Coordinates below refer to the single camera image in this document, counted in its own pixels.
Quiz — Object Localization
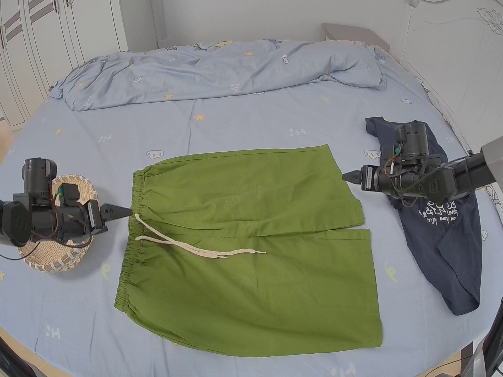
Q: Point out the dark blue T-shirt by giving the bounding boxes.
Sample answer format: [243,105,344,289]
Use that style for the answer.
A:
[365,116,482,315]

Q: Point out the white wardrobe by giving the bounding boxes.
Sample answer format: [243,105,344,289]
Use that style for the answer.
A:
[0,0,130,132]

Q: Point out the pale blue quilt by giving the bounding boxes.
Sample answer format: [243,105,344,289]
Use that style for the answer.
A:
[49,39,387,112]

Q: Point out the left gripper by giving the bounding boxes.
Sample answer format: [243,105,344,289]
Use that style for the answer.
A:
[54,199,108,246]

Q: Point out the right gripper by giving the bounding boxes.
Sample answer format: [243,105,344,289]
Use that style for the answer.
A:
[361,163,400,196]

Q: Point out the round woven basket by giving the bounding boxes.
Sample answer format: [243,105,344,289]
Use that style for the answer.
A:
[18,173,102,274]

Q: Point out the bed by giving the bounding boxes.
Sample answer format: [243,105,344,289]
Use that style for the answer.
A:
[0,0,503,377]

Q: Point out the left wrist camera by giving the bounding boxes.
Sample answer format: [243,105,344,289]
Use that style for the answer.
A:
[60,184,80,208]

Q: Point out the grey bedside table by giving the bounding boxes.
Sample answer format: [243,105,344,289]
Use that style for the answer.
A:
[321,24,390,52]

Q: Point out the green shorts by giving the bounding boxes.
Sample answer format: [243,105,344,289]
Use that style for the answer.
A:
[114,144,384,357]

